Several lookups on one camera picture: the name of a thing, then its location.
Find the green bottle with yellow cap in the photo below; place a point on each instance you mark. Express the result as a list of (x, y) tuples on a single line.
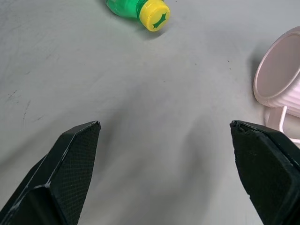
[(145, 11)]

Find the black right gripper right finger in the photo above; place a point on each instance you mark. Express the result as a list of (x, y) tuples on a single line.
[(267, 173)]

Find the pink ribbed plastic cup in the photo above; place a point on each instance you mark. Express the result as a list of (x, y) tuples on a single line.
[(279, 77)]

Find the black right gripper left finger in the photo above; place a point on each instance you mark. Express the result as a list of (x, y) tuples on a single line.
[(68, 173)]

